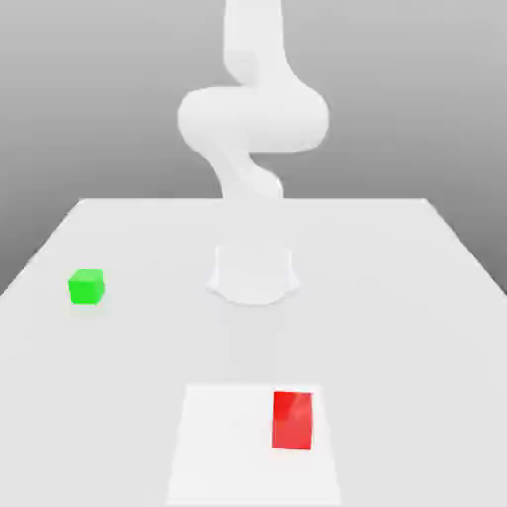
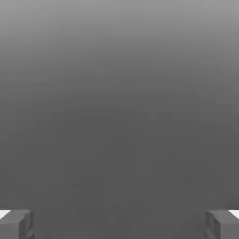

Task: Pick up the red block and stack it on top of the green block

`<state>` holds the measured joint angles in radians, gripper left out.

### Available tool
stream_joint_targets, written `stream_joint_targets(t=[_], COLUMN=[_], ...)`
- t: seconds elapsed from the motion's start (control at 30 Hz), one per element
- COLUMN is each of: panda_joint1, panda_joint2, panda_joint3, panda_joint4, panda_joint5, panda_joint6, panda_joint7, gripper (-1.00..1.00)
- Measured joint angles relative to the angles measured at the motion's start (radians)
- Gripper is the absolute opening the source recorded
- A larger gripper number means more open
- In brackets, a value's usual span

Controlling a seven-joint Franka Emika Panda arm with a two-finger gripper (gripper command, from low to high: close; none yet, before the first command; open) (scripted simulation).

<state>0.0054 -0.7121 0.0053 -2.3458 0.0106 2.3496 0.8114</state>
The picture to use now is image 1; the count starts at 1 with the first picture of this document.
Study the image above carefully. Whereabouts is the small green cube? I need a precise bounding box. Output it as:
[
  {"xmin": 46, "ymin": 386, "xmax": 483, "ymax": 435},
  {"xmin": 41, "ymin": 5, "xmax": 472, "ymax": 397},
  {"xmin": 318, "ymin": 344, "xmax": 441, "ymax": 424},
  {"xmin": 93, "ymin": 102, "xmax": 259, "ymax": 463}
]
[{"xmin": 67, "ymin": 268, "xmax": 106, "ymax": 306}]

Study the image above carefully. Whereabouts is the small red cube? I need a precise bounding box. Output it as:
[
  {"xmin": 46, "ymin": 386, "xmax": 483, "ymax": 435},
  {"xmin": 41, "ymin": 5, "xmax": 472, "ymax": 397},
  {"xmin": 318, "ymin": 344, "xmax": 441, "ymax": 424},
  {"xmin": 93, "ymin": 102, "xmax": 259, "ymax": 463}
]
[{"xmin": 271, "ymin": 390, "xmax": 314, "ymax": 452}]

